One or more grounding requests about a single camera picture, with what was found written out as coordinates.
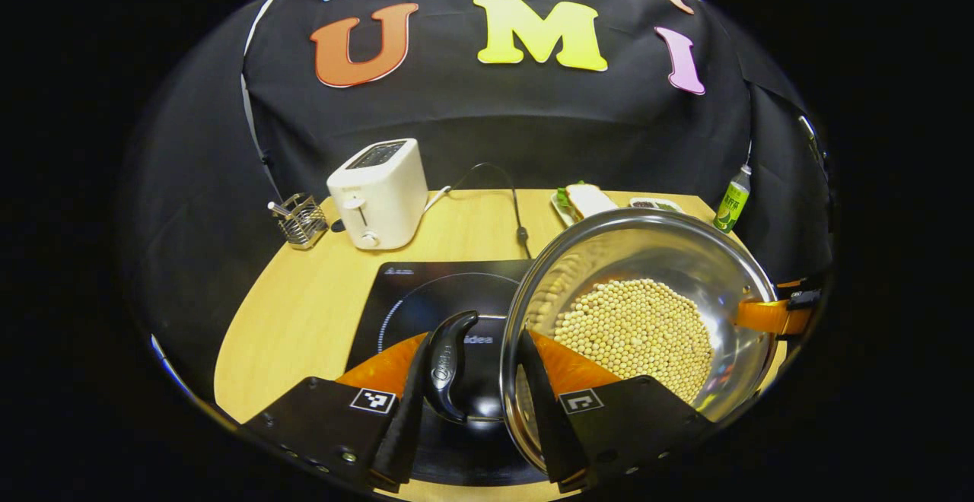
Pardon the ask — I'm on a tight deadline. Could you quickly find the black induction cooktop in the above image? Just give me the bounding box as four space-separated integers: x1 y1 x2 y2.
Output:
346 259 550 488

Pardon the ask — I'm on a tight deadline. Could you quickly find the white toaster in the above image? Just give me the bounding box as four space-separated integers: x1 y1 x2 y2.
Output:
326 138 429 250

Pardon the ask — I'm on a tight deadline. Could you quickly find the silver metal rod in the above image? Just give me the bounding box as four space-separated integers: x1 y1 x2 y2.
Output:
797 114 826 164

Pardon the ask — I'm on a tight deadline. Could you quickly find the stainless steel pot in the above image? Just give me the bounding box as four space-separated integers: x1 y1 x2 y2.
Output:
423 208 781 480

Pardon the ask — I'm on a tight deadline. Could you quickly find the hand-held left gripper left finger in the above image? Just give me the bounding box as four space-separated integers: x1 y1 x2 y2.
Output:
242 332 433 494

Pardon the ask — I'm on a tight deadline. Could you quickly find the black power cable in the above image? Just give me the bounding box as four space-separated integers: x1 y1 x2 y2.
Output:
445 162 532 261

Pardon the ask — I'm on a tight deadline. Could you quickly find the pile of yellow soybeans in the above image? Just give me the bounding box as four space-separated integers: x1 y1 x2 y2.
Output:
525 278 716 404

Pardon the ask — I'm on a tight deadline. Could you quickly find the small white plate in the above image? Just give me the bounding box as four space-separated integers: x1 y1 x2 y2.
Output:
549 183 619 227

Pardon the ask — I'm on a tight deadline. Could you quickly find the wire mesh utensil holder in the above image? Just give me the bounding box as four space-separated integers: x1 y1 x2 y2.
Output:
268 192 329 250

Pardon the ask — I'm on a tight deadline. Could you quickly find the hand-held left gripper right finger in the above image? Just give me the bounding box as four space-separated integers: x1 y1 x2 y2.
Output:
516 329 716 494

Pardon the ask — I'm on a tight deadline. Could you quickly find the white divided tray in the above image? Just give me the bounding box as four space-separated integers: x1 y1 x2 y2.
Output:
629 196 686 215

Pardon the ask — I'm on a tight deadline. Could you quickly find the white bread lettuce sandwich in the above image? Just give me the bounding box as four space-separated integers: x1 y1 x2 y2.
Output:
555 181 619 220

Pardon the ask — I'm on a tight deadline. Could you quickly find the green label drink bottle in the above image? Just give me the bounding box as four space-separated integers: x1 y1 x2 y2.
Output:
712 164 753 234

